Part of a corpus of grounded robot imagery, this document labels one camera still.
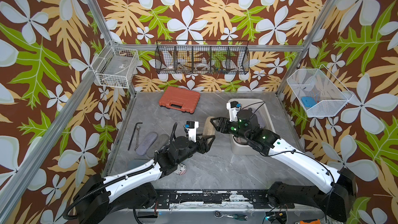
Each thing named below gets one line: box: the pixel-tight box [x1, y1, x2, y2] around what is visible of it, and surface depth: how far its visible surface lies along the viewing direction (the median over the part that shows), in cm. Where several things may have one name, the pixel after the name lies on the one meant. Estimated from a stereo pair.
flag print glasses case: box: [173, 162, 188, 176], surface depth 82 cm
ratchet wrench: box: [213, 210, 249, 221], surface depth 71 cm
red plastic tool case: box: [158, 86, 201, 115], surface depth 110 cm
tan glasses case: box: [202, 116, 217, 136], surface depth 72 cm
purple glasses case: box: [135, 131, 158, 156], surface depth 92 cm
